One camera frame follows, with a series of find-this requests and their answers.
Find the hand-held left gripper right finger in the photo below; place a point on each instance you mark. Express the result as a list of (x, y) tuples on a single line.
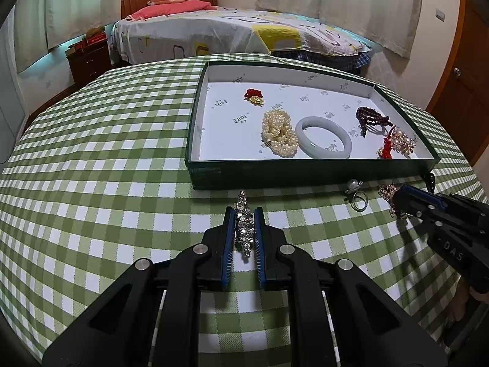
[(259, 244)]

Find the green checked tablecloth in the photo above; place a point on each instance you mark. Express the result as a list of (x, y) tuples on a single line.
[(114, 160)]

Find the brown plush toy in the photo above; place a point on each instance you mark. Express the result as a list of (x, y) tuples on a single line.
[(94, 31)]

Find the red box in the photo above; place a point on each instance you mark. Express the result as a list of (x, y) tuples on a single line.
[(95, 40)]

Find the white light switch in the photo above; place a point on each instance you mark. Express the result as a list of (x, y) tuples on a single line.
[(440, 14)]

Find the pink pillow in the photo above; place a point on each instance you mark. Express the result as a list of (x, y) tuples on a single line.
[(168, 9)]

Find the pale jade bangle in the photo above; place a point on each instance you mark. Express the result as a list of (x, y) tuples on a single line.
[(301, 137)]

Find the dark wooden nightstand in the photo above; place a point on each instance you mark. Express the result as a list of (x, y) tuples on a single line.
[(88, 63)]

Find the glass sliding wardrobe door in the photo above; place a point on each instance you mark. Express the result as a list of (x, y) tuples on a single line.
[(9, 91)]

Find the gold filigree brooch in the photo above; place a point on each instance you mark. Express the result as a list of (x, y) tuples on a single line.
[(386, 191)]

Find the wooden door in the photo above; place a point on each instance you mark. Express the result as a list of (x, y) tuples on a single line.
[(466, 84)]

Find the gold pearl brooch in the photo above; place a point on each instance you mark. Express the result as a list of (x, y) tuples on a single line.
[(404, 140)]

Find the dark green jewelry box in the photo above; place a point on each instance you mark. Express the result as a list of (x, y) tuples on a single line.
[(237, 130)]

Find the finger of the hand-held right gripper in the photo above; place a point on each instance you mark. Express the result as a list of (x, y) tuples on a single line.
[(414, 194), (407, 208)]

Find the red flower brooch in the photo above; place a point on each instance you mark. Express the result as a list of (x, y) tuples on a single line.
[(253, 95)]

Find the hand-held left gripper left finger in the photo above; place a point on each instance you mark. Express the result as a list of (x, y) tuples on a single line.
[(228, 244)]

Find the rhinestone hair clip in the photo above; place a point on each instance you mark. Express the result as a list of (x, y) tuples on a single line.
[(243, 225)]

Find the bed with patterned sheet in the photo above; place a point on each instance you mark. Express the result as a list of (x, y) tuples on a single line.
[(214, 34)]

